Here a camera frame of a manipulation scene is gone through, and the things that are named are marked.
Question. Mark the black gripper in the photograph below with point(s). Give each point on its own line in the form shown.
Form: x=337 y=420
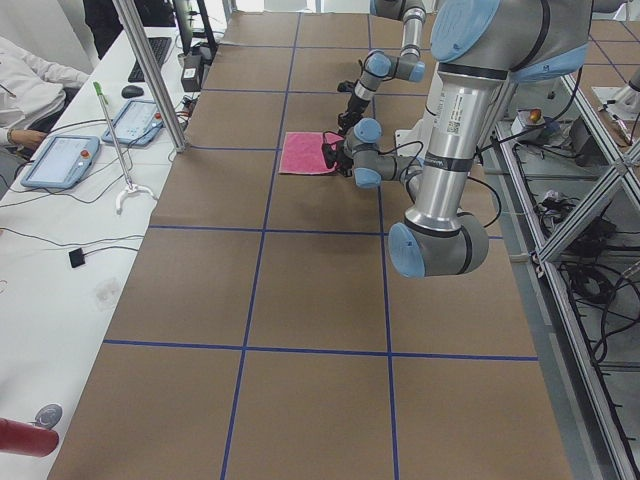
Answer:
x=354 y=103
x=340 y=157

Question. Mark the pink and grey towel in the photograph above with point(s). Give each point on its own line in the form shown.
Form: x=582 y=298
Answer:
x=302 y=153

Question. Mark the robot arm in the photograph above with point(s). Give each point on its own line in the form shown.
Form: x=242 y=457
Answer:
x=479 y=46
x=378 y=67

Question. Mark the black power adapter box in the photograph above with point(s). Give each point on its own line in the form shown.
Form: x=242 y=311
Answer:
x=192 y=73

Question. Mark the emergency stop button box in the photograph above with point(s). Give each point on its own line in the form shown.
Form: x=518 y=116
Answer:
x=531 y=125

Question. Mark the far blue teach pendant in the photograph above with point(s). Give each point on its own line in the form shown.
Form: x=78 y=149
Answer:
x=137 y=123

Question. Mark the blue teach pendant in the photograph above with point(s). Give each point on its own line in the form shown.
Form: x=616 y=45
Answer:
x=137 y=123
x=62 y=162

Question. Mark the green tipped reacher stick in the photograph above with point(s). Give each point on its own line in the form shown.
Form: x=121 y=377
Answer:
x=131 y=188

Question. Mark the black computer mouse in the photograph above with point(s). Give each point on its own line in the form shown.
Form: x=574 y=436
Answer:
x=132 y=91

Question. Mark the near blue teach pendant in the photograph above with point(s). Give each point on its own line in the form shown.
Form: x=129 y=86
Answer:
x=62 y=162

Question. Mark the small black square device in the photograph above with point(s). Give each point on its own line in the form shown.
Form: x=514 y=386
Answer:
x=76 y=258

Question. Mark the person in white shirt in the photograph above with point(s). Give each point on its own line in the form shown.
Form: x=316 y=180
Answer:
x=34 y=94

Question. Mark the round silver disc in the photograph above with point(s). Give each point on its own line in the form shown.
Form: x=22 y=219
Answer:
x=48 y=416

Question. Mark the red cylinder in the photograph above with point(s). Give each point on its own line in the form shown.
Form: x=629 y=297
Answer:
x=26 y=439

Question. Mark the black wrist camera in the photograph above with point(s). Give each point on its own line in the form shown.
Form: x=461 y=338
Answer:
x=330 y=155
x=345 y=87

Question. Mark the aluminium frame post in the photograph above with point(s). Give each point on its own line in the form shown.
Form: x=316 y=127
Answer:
x=141 y=48

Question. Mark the aluminium frame rail structure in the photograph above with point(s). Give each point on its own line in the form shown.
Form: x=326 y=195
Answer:
x=579 y=193

